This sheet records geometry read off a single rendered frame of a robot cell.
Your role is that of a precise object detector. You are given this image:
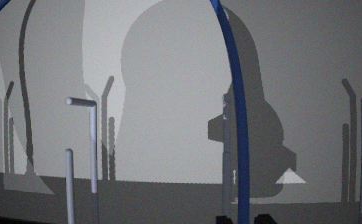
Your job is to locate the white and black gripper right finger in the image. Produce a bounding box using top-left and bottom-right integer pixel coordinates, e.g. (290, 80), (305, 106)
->
(254, 214), (277, 224)

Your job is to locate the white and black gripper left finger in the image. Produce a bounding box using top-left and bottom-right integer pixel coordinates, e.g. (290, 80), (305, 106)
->
(216, 216), (233, 224)

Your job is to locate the dark blue cable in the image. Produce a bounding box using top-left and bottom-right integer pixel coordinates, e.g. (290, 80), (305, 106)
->
(210, 0), (250, 224)

